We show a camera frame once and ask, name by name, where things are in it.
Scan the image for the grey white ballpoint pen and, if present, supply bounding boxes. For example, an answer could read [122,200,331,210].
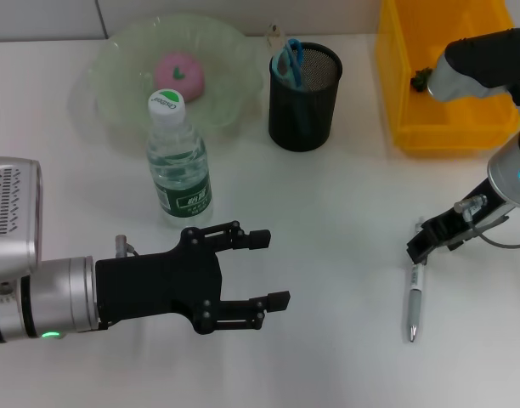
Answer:
[407,216,427,343]

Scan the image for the clear plastic ruler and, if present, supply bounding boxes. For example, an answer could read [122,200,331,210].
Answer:
[266,24,287,51]

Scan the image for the blue handled scissors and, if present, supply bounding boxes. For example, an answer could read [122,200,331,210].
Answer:
[271,37,313,135]

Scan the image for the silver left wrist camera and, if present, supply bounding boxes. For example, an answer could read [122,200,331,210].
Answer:
[0,156,44,281]

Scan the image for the yellow plastic bin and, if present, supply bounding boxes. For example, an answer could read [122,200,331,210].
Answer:
[373,0,520,156]

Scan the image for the green plastic scrap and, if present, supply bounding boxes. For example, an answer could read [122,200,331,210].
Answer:
[410,67,434,93]

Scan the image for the clear green-label water bottle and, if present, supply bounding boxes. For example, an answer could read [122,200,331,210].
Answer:
[145,88,213,229]

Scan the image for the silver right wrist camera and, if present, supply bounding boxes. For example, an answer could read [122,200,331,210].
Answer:
[427,27,520,105]

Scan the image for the gripper cable with connector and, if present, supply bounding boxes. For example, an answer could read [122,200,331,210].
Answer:
[114,235,141,258]
[453,195,520,251]

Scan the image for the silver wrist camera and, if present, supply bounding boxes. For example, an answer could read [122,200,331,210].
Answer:
[427,27,520,105]
[0,156,44,281]

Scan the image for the left gripper cable with connector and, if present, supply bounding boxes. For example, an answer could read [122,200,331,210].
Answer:
[114,235,141,258]

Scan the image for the right gripper cable with connector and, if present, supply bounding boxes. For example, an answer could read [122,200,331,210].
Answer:
[453,195,520,251]

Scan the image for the black mesh pen holder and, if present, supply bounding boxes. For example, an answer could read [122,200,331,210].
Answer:
[267,41,344,152]

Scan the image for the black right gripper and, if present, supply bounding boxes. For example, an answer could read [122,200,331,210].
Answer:
[406,182,512,265]

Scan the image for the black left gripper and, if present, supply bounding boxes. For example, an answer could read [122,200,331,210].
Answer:
[93,220,291,336]

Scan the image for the pink peach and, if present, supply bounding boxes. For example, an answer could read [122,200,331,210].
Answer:
[153,50,206,103]

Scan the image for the green glass fruit plate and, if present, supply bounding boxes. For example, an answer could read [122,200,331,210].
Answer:
[89,13,263,144]

